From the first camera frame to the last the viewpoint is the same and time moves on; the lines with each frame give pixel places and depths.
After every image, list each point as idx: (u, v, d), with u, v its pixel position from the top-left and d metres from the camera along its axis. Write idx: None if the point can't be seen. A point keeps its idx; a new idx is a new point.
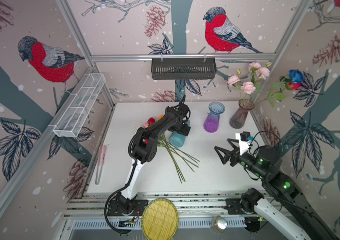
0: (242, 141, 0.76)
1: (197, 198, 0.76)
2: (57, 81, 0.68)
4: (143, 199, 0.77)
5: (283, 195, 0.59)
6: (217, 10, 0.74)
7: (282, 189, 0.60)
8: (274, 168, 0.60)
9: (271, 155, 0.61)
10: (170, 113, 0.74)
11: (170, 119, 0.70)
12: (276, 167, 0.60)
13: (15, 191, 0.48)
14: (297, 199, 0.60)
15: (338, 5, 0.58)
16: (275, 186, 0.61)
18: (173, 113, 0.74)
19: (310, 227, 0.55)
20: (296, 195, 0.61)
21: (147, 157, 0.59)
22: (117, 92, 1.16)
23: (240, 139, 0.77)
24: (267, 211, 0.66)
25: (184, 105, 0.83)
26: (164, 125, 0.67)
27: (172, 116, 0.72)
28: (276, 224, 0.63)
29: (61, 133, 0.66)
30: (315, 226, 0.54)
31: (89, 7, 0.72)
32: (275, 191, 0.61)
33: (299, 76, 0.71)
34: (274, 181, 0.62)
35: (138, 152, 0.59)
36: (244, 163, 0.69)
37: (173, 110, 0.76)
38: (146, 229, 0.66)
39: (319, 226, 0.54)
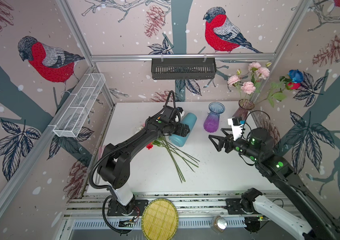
0: (234, 125, 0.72)
1: (197, 198, 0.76)
2: (57, 81, 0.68)
4: (143, 199, 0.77)
5: (276, 174, 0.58)
6: (217, 10, 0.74)
7: (274, 168, 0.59)
8: (265, 146, 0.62)
9: (263, 134, 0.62)
10: (149, 126, 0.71)
11: (148, 134, 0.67)
12: (268, 146, 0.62)
13: (15, 191, 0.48)
14: (291, 176, 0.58)
15: (338, 5, 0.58)
16: (267, 165, 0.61)
18: (155, 126, 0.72)
19: (305, 207, 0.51)
20: (290, 175, 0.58)
21: (117, 182, 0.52)
22: (117, 92, 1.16)
23: (232, 125, 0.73)
24: (264, 205, 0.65)
25: (168, 109, 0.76)
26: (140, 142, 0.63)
27: (152, 130, 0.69)
28: (275, 217, 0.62)
29: (61, 133, 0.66)
30: (310, 204, 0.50)
31: (89, 7, 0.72)
32: (268, 171, 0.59)
33: (299, 76, 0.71)
34: (266, 161, 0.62)
35: (106, 177, 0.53)
36: (238, 147, 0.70)
37: (155, 122, 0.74)
38: (146, 229, 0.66)
39: (314, 205, 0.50)
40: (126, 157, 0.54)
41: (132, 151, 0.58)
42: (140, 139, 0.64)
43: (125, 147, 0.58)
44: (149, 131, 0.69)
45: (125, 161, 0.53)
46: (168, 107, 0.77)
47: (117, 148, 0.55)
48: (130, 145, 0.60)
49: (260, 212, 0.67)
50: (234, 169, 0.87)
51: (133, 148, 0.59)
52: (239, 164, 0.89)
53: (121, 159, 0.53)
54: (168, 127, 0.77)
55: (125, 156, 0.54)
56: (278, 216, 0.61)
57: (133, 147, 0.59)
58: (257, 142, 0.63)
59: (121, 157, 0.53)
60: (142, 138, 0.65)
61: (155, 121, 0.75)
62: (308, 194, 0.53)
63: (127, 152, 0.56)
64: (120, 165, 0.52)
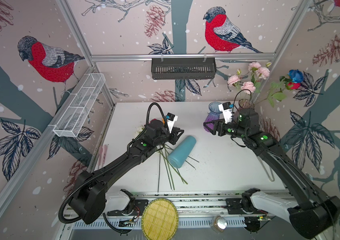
0: (224, 109, 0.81)
1: (197, 198, 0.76)
2: (57, 81, 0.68)
4: (144, 199, 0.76)
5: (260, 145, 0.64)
6: (218, 9, 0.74)
7: (259, 140, 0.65)
8: (250, 120, 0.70)
9: (248, 111, 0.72)
10: (133, 150, 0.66)
11: (131, 159, 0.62)
12: (253, 120, 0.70)
13: (15, 191, 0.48)
14: (273, 148, 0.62)
15: (338, 5, 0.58)
16: (252, 138, 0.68)
18: (137, 150, 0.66)
19: (283, 171, 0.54)
20: (273, 147, 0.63)
21: (88, 216, 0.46)
22: (117, 92, 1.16)
23: (222, 109, 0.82)
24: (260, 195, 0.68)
25: (151, 128, 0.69)
26: (119, 169, 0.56)
27: (135, 154, 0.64)
28: (269, 206, 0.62)
29: (61, 133, 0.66)
30: (286, 167, 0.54)
31: (89, 7, 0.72)
32: (253, 143, 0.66)
33: (299, 76, 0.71)
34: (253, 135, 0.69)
35: (77, 209, 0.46)
36: (230, 129, 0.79)
37: (139, 145, 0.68)
38: (147, 229, 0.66)
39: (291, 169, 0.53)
40: (101, 188, 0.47)
41: (108, 181, 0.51)
42: (120, 165, 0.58)
43: (101, 176, 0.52)
44: (132, 155, 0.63)
45: (99, 193, 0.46)
46: (149, 125, 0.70)
47: (92, 178, 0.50)
48: (108, 173, 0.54)
49: (257, 207, 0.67)
50: (234, 169, 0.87)
51: (111, 176, 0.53)
52: (239, 164, 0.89)
53: (94, 190, 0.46)
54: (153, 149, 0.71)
55: (100, 187, 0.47)
56: (272, 204, 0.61)
57: (111, 176, 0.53)
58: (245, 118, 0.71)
59: (94, 189, 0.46)
60: (122, 163, 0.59)
61: (140, 143, 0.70)
62: (289, 163, 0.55)
63: (103, 181, 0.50)
64: (92, 199, 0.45)
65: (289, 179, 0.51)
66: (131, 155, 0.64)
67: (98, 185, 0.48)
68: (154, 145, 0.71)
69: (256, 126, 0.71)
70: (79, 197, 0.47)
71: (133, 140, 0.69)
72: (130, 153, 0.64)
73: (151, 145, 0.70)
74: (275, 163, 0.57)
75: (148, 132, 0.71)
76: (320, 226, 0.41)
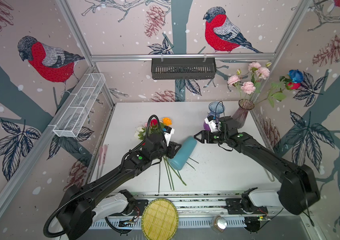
0: (208, 121, 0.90)
1: (197, 198, 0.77)
2: (57, 81, 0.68)
4: (144, 199, 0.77)
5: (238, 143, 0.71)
6: (217, 10, 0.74)
7: (237, 138, 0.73)
8: (226, 124, 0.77)
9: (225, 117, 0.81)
10: (127, 164, 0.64)
11: (123, 173, 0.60)
12: (229, 123, 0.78)
13: (15, 191, 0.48)
14: (249, 140, 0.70)
15: (338, 5, 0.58)
16: (231, 137, 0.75)
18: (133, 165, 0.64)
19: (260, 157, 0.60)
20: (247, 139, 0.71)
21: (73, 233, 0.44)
22: (117, 92, 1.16)
23: (207, 121, 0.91)
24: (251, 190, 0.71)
25: (150, 140, 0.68)
26: (109, 185, 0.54)
27: (128, 169, 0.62)
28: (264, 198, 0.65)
29: (61, 133, 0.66)
30: (262, 154, 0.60)
31: (89, 7, 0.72)
32: (233, 142, 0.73)
33: (299, 76, 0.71)
34: (231, 136, 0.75)
35: (62, 225, 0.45)
36: (216, 135, 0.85)
37: (135, 159, 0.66)
38: (146, 229, 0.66)
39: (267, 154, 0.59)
40: (87, 205, 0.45)
41: (96, 197, 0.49)
42: (110, 180, 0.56)
43: (90, 191, 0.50)
44: (124, 170, 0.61)
45: (85, 211, 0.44)
46: (149, 138, 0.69)
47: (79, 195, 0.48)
48: (97, 188, 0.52)
49: (256, 205, 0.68)
50: (234, 169, 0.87)
51: (99, 193, 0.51)
52: (239, 164, 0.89)
53: (80, 207, 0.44)
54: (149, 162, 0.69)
55: (86, 204, 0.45)
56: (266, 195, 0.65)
57: (100, 192, 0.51)
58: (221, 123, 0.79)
59: (80, 206, 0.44)
60: (113, 178, 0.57)
61: (136, 155, 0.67)
62: (261, 148, 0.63)
63: (90, 198, 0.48)
64: (77, 216, 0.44)
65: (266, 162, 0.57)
66: (124, 169, 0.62)
67: (85, 201, 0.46)
68: (150, 159, 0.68)
69: (234, 128, 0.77)
70: (66, 211, 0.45)
71: (130, 151, 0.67)
72: (124, 167, 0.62)
73: (148, 158, 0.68)
74: (252, 151, 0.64)
75: (146, 145, 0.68)
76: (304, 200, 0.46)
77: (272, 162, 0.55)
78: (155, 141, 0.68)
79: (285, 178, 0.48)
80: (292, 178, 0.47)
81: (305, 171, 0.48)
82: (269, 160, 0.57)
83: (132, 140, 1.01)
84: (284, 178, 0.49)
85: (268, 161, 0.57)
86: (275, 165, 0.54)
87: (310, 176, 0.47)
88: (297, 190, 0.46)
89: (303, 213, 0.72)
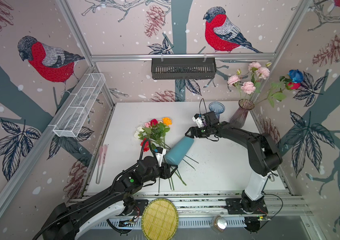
0: (195, 119, 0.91)
1: (197, 198, 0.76)
2: (57, 81, 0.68)
4: (143, 199, 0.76)
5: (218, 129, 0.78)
6: (217, 9, 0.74)
7: (217, 125, 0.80)
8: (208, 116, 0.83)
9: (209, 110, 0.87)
10: (117, 185, 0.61)
11: (112, 196, 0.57)
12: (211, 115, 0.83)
13: (15, 191, 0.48)
14: (226, 125, 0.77)
15: (338, 5, 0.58)
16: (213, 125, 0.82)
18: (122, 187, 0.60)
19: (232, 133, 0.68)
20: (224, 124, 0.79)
21: None
22: (117, 92, 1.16)
23: (194, 119, 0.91)
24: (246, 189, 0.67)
25: (143, 165, 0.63)
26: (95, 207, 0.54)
27: (117, 192, 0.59)
28: (252, 184, 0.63)
29: (61, 133, 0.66)
30: (234, 130, 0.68)
31: (89, 7, 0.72)
32: (214, 129, 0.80)
33: (299, 76, 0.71)
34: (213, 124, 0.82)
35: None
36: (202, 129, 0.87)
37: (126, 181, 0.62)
38: (146, 229, 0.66)
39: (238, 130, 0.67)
40: (71, 227, 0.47)
41: (81, 219, 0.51)
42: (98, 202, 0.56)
43: (76, 212, 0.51)
44: (114, 192, 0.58)
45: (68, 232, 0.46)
46: (143, 161, 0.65)
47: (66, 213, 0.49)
48: (84, 210, 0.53)
49: (255, 198, 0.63)
50: (235, 169, 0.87)
51: (84, 216, 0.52)
52: (239, 164, 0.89)
53: (64, 229, 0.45)
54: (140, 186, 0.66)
55: (71, 226, 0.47)
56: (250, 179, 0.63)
57: (85, 214, 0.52)
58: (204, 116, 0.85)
59: (64, 226, 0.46)
60: (100, 201, 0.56)
61: (128, 177, 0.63)
62: (234, 128, 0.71)
63: (75, 219, 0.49)
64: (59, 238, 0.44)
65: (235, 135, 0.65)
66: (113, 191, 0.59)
67: (69, 223, 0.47)
68: (142, 183, 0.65)
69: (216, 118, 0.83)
70: (50, 228, 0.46)
71: (123, 172, 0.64)
72: (113, 189, 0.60)
73: (139, 182, 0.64)
74: (227, 131, 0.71)
75: (138, 168, 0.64)
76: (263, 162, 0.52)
77: (240, 134, 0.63)
78: (148, 165, 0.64)
79: (249, 143, 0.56)
80: (255, 142, 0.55)
81: (264, 136, 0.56)
82: (239, 134, 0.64)
83: (132, 140, 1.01)
84: (248, 143, 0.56)
85: (238, 135, 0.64)
86: (243, 137, 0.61)
87: (268, 141, 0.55)
88: (257, 151, 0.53)
89: (303, 213, 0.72)
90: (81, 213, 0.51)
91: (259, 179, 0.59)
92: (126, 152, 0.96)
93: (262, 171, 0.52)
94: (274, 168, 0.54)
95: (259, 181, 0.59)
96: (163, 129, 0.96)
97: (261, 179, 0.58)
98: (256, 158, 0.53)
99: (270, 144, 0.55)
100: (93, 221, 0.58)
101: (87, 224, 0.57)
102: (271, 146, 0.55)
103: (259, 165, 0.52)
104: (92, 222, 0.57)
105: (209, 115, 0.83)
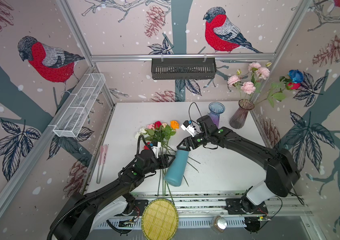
0: (186, 128, 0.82)
1: (197, 198, 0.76)
2: (57, 81, 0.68)
4: (143, 199, 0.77)
5: (220, 139, 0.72)
6: (217, 10, 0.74)
7: (218, 134, 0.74)
8: (203, 125, 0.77)
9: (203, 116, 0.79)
10: (123, 177, 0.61)
11: (122, 186, 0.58)
12: (207, 123, 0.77)
13: (15, 191, 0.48)
14: (231, 134, 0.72)
15: (338, 5, 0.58)
16: (213, 134, 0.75)
18: (128, 178, 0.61)
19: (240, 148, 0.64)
20: (228, 133, 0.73)
21: None
22: (117, 92, 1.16)
23: (184, 127, 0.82)
24: (249, 194, 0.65)
25: (141, 157, 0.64)
26: (110, 195, 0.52)
27: (126, 181, 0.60)
28: (258, 194, 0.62)
29: (61, 133, 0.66)
30: (240, 143, 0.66)
31: (89, 7, 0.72)
32: (216, 139, 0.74)
33: (299, 76, 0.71)
34: (213, 132, 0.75)
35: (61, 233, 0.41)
36: (198, 138, 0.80)
37: (130, 174, 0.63)
38: (147, 229, 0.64)
39: (251, 147, 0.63)
40: (91, 210, 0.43)
41: (100, 204, 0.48)
42: (112, 190, 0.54)
43: (93, 198, 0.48)
44: (123, 182, 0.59)
45: (90, 215, 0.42)
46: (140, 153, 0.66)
47: (84, 200, 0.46)
48: (100, 196, 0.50)
49: (258, 203, 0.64)
50: (234, 169, 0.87)
51: (102, 200, 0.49)
52: (239, 165, 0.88)
53: (85, 213, 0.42)
54: (143, 178, 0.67)
55: (92, 209, 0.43)
56: (257, 190, 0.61)
57: (103, 200, 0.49)
58: (199, 124, 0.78)
59: (85, 211, 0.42)
60: (113, 189, 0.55)
61: (131, 171, 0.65)
62: (242, 139, 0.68)
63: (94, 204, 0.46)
64: (81, 222, 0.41)
65: (248, 151, 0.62)
66: (122, 182, 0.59)
67: (90, 207, 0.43)
68: (144, 174, 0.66)
69: (213, 124, 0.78)
70: (64, 222, 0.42)
71: (123, 168, 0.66)
72: (121, 180, 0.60)
73: (141, 174, 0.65)
74: (235, 144, 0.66)
75: (137, 162, 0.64)
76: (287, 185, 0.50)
77: (252, 150, 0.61)
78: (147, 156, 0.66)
79: (269, 165, 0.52)
80: (276, 165, 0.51)
81: (284, 155, 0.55)
82: (251, 150, 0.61)
83: (132, 140, 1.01)
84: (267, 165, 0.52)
85: (250, 151, 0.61)
86: (258, 154, 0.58)
87: (289, 159, 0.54)
88: (280, 172, 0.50)
89: (303, 213, 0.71)
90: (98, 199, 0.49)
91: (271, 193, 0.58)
92: (126, 152, 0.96)
93: (282, 192, 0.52)
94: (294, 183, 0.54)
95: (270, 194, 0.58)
96: (169, 132, 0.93)
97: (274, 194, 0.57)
98: (279, 181, 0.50)
99: (290, 163, 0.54)
100: (103, 213, 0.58)
101: (98, 217, 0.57)
102: (290, 164, 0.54)
103: (282, 187, 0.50)
104: (102, 214, 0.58)
105: (206, 122, 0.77)
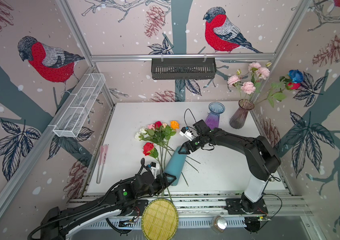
0: (184, 133, 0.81)
1: (197, 198, 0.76)
2: (57, 81, 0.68)
4: (143, 199, 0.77)
5: (211, 137, 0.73)
6: (217, 10, 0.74)
7: (209, 132, 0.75)
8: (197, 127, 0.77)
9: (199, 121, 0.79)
10: (109, 197, 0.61)
11: (101, 208, 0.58)
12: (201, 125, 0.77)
13: (15, 191, 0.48)
14: (218, 132, 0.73)
15: (338, 5, 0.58)
16: (205, 133, 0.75)
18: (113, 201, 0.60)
19: (226, 141, 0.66)
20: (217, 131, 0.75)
21: None
22: (117, 92, 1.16)
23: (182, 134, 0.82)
24: (248, 193, 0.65)
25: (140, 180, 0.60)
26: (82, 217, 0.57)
27: (108, 204, 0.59)
28: (252, 187, 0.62)
29: (61, 133, 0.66)
30: (225, 136, 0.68)
31: (89, 7, 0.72)
32: (208, 137, 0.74)
33: (298, 76, 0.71)
34: (206, 132, 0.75)
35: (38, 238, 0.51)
36: (196, 141, 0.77)
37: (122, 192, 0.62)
38: (146, 229, 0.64)
39: (234, 138, 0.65)
40: (56, 233, 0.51)
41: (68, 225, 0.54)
42: (87, 210, 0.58)
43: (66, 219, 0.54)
44: (104, 203, 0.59)
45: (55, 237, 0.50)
46: (140, 176, 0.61)
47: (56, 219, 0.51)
48: (72, 217, 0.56)
49: (255, 200, 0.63)
50: (234, 169, 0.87)
51: (72, 223, 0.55)
52: (239, 165, 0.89)
53: (51, 233, 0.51)
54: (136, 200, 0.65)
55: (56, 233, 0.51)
56: (250, 182, 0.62)
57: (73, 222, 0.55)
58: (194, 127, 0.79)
59: (52, 232, 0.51)
60: (88, 210, 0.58)
61: (123, 189, 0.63)
62: (227, 133, 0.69)
63: (62, 226, 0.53)
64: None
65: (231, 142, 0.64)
66: (104, 203, 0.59)
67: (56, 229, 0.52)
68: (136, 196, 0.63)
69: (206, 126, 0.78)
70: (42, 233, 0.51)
71: (120, 182, 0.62)
72: (104, 201, 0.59)
73: (133, 195, 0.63)
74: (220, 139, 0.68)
75: (136, 182, 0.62)
76: (265, 169, 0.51)
77: (234, 139, 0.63)
78: (144, 183, 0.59)
79: (246, 149, 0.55)
80: (252, 147, 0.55)
81: (260, 139, 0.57)
82: (233, 141, 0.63)
83: (132, 141, 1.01)
84: (245, 149, 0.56)
85: (233, 142, 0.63)
86: (238, 142, 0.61)
87: (264, 143, 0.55)
88: (256, 156, 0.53)
89: (303, 213, 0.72)
90: (69, 221, 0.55)
91: (259, 182, 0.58)
92: (126, 152, 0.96)
93: (263, 176, 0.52)
94: (275, 170, 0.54)
95: (259, 184, 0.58)
96: (169, 132, 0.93)
97: (261, 182, 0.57)
98: (256, 164, 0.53)
99: (267, 147, 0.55)
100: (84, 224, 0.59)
101: (78, 226, 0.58)
102: (267, 148, 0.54)
103: (260, 170, 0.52)
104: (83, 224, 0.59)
105: (199, 124, 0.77)
